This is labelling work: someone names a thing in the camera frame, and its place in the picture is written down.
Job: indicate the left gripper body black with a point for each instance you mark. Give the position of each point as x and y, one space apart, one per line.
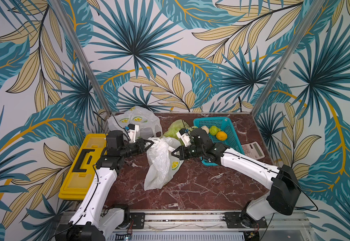
132 148

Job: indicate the teal plastic basket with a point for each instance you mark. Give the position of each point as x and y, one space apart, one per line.
224 124

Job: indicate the right metal corner post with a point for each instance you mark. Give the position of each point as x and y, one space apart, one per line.
301 31

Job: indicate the green avocado print plastic bag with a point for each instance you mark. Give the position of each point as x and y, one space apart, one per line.
175 127

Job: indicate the white lemon print plastic bags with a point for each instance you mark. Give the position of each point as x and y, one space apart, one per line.
149 124

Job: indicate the metal corner post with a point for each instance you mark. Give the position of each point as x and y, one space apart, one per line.
301 31
71 34

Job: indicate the left metal corner post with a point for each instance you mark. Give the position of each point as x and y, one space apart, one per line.
71 34

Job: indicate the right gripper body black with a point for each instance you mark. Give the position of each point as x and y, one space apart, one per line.
184 151

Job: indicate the white calculator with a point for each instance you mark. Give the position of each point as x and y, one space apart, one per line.
253 150

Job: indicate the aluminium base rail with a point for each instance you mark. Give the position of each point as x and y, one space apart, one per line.
188 225

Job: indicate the white lemon print bag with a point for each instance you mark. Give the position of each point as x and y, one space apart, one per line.
162 165

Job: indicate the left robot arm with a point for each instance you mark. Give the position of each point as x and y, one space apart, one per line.
96 192

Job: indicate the orange fruit in basket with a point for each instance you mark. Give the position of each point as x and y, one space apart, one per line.
221 136

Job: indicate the white pear front left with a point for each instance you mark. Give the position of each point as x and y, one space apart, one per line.
206 129

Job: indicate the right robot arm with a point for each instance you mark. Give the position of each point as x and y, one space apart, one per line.
281 182

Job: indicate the yellow plastic toolbox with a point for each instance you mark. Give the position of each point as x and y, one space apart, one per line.
81 174

